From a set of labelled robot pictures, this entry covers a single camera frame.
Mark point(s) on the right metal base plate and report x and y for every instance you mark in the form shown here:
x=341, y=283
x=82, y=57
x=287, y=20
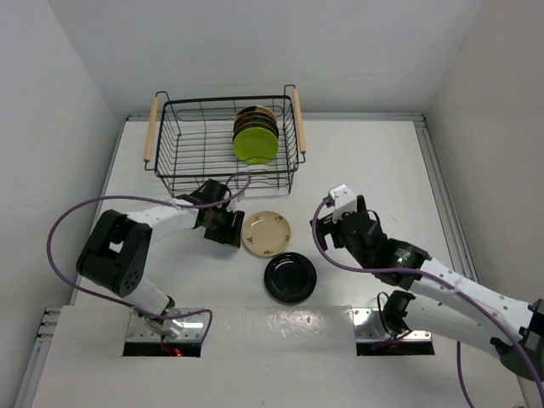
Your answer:
x=368, y=328

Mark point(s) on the left wooden rack handle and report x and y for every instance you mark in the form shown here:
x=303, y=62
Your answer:
x=149, y=140

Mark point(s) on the blue floral celadon plate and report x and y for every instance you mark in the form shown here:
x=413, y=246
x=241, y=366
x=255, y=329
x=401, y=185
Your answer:
x=255, y=124

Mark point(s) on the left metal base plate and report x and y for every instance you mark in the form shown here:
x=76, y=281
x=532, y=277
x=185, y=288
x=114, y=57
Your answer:
x=142, y=329

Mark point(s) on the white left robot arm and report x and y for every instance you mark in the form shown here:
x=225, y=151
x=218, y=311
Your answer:
x=115, y=255

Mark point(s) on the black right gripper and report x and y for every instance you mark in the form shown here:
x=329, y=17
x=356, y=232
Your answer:
x=324, y=226

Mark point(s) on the wooden rack handle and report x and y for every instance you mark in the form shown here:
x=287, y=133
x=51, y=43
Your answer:
x=299, y=121
x=149, y=140

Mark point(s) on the right wooden rack handle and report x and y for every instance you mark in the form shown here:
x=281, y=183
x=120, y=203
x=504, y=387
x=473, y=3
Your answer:
x=299, y=121

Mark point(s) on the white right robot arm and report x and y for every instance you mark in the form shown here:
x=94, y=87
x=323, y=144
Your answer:
x=429, y=296

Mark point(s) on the black glossy plate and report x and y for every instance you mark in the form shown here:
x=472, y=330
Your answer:
x=290, y=278

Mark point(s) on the beige plate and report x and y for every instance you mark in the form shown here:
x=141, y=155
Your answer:
x=266, y=234

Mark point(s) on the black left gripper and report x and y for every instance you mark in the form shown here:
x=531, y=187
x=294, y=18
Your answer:
x=230, y=235

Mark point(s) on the black wire dish rack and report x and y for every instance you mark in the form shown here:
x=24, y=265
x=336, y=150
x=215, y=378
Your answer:
x=194, y=142

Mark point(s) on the metal base plate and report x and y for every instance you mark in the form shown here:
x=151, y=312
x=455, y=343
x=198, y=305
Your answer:
x=368, y=328
x=142, y=329

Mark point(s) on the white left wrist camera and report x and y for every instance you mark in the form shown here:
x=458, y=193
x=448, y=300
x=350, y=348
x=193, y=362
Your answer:
x=232, y=206

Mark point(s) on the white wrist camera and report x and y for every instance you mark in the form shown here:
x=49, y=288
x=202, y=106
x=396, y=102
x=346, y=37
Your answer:
x=341, y=200
x=232, y=206

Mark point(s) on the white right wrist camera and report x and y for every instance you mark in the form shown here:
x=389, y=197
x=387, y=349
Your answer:
x=341, y=200

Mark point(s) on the brown yellow patterned plate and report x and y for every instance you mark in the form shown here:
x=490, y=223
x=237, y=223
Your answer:
x=254, y=117
x=257, y=109

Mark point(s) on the lime green plate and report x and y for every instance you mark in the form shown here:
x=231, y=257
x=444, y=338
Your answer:
x=255, y=145

